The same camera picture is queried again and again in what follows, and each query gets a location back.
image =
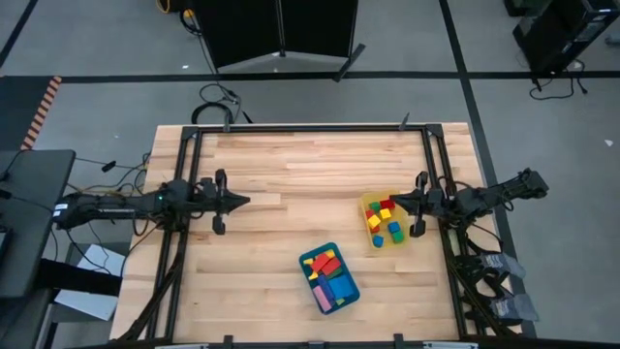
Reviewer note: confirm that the yellow wooden arch block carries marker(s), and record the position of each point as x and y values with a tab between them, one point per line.
308	261

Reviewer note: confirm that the yellow wooden cylinder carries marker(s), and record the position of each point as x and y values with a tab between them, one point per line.
330	254

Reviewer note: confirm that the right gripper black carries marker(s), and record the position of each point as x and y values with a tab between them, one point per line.
436	203

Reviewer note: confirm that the green wooden cube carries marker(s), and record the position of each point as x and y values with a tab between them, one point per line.
375	206
397	236

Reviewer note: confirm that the black desk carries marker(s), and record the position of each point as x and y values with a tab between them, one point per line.
29	218

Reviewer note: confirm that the black mat with hazard edge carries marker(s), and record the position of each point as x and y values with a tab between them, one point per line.
19	111

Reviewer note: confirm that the yellow translucent plastic bin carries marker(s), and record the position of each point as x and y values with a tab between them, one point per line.
367	232

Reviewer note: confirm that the purple wooden block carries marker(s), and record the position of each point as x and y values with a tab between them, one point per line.
325	287

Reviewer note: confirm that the blue plastic bin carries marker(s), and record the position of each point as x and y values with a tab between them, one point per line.
304	265

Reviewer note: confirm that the green long wooden block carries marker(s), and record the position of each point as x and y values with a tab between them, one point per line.
335	274

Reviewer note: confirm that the black equipment cabinet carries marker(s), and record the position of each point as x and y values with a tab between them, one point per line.
557	34

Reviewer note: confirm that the black folding partition screen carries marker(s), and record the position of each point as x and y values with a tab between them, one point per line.
242	29

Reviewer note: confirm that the large blue wooden block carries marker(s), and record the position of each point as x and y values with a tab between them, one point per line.
341	286

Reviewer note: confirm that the blue wooden cube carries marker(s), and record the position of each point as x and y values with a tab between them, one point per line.
378	241
393	227

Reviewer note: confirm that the red wooden cube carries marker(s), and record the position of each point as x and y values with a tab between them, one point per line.
369	213
376	229
387	204

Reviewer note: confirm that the lime green wooden block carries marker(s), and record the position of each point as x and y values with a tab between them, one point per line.
340	301

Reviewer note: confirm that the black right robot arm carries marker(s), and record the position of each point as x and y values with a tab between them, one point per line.
484	199

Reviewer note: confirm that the red long wooden block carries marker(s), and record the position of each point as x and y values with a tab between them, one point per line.
320	262
331	266

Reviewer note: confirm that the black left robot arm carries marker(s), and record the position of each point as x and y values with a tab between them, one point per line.
106	211

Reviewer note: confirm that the grey patterned sandbag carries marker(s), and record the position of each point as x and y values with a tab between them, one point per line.
518	307
506	264

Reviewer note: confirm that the yellow wooden cube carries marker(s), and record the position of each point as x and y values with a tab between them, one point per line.
385	213
373	221

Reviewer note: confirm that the white paper sheet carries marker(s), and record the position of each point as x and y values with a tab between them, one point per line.
104	259

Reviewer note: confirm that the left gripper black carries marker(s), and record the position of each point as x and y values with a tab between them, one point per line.
210	199

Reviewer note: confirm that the pink wooden block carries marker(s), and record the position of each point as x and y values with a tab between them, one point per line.
321	298

